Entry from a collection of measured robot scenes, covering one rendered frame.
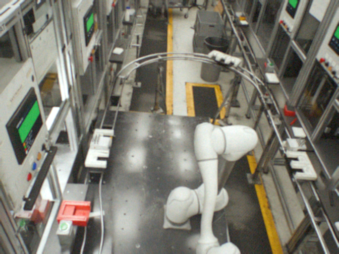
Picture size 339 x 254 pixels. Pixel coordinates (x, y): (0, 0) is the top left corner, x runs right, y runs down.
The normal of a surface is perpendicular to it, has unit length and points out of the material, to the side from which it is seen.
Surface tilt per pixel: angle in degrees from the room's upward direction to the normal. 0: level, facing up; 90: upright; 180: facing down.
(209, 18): 89
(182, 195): 6
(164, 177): 0
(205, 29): 91
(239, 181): 0
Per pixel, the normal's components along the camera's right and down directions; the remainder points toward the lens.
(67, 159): 0.08, -0.76
